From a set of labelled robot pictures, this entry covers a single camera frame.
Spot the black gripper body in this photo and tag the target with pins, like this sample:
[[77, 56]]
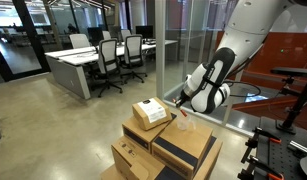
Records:
[[183, 97]]

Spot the orange capped marker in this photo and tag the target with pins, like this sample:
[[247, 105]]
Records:
[[180, 109]]

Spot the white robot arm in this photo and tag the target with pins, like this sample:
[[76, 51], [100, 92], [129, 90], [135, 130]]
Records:
[[245, 33]]

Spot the clear plastic measuring jug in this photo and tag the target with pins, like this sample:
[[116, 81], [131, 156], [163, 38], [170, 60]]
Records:
[[184, 122]]

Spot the cardboard box under jug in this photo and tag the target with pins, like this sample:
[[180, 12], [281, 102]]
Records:
[[182, 150]]

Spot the small cardboard box with label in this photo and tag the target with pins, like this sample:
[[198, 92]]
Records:
[[151, 113]]

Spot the cardboard box under small box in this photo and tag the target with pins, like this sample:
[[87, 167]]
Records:
[[143, 138]]

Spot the large bottom cardboard box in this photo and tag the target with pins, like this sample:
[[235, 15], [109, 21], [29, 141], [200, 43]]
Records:
[[131, 162]]

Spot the black computer monitor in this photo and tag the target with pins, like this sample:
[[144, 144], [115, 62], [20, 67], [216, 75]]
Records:
[[145, 31]]

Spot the grey mesh office chair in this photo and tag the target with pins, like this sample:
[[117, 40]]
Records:
[[107, 65]]

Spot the black orange clamp near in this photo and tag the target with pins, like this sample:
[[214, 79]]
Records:
[[254, 162]]

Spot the white office desk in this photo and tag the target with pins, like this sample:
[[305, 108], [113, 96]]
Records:
[[69, 68]]

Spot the black perforated mounting table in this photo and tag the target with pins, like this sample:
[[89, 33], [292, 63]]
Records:
[[279, 156]]

